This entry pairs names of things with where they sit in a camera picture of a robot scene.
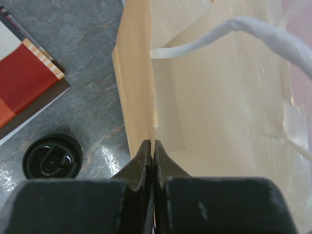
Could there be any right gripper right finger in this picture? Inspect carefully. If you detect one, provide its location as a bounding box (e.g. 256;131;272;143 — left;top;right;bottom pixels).
153;140;191;234

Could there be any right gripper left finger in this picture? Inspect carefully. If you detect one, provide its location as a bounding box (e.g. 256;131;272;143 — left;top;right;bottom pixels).
109;140;152;234

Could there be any brown paper bag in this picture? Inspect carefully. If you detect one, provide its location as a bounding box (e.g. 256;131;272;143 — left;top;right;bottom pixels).
111;0;312;213

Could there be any black lid stack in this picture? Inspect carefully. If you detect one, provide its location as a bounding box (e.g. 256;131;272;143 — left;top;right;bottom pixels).
22;134;83;179

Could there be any patchwork placemat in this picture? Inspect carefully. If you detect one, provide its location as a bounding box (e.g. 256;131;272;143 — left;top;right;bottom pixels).
0;6;70;144

